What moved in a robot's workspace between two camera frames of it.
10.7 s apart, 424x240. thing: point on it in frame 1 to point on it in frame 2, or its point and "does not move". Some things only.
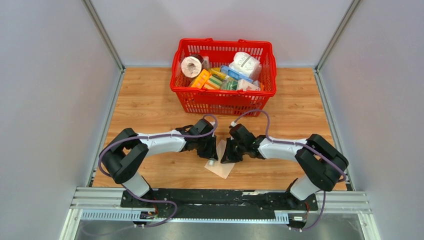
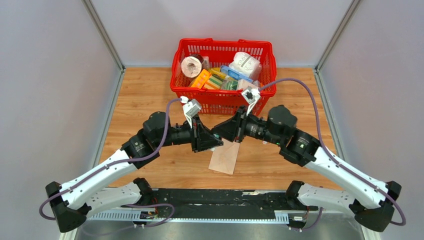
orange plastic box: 200,79 does not move
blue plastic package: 231,72 does not move
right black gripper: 228,157 to 234,128
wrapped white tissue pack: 246,65 does not move
